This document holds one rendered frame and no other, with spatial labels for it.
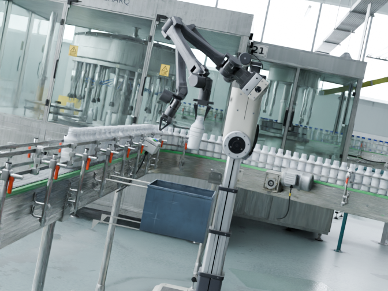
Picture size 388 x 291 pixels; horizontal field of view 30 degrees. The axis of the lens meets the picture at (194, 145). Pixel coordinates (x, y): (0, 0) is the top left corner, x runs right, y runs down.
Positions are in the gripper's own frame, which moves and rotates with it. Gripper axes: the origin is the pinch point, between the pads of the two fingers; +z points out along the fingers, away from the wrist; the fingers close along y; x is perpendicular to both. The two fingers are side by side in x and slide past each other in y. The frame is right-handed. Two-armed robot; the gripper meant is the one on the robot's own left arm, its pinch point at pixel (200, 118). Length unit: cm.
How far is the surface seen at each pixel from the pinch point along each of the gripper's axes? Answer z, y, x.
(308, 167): 22, 78, 176
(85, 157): 22, -39, -73
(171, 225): 51, -3, -15
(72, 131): 14, -49, -57
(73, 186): 35, -43, -61
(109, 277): 129, -50, 173
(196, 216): 45.0, 7.2, -15.4
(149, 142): 19, -28, 64
